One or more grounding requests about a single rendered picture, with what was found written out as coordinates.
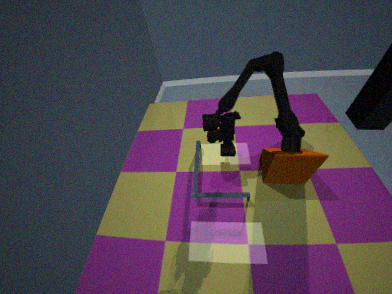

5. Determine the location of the clear l-shaped low wall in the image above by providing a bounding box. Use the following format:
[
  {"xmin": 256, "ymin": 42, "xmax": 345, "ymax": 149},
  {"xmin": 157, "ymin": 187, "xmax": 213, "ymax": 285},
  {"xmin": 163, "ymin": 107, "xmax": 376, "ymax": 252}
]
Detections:
[{"xmin": 193, "ymin": 144, "xmax": 249, "ymax": 203}]

